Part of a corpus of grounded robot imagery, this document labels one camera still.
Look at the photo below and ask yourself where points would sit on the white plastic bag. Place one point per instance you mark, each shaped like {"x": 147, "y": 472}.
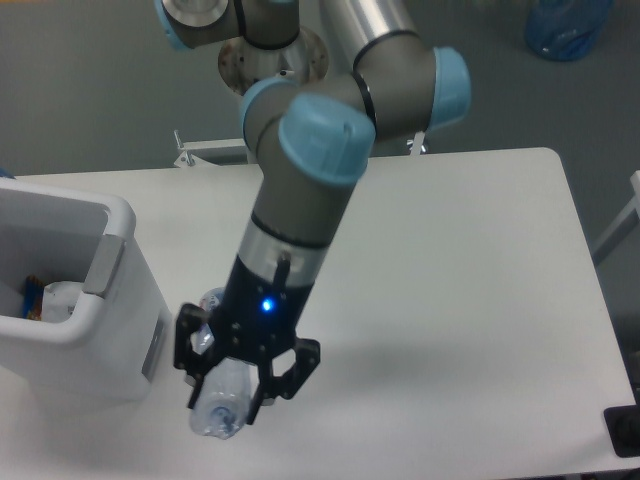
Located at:
{"x": 59, "y": 301}

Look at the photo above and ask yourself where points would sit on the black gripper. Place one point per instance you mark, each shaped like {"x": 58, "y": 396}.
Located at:
{"x": 256, "y": 322}

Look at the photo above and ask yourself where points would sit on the clear plastic water bottle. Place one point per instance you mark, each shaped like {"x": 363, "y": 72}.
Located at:
{"x": 222, "y": 407}

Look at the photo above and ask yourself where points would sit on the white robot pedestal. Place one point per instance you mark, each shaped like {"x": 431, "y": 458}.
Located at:
{"x": 241, "y": 65}

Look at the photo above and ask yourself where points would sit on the colourful snack wrapper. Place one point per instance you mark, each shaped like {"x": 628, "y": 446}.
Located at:
{"x": 33, "y": 298}

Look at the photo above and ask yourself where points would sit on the white frame at right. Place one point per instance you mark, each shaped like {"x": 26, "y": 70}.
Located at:
{"x": 620, "y": 227}

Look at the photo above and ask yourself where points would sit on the white right bracket with bolt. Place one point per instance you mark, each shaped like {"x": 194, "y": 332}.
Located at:
{"x": 418, "y": 145}

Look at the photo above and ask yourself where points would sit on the white trash can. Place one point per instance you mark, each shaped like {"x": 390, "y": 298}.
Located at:
{"x": 80, "y": 308}

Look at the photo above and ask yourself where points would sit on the white left bracket with bolts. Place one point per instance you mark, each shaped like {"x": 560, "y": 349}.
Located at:
{"x": 224, "y": 152}

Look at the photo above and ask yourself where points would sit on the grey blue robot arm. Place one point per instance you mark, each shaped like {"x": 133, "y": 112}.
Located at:
{"x": 312, "y": 143}

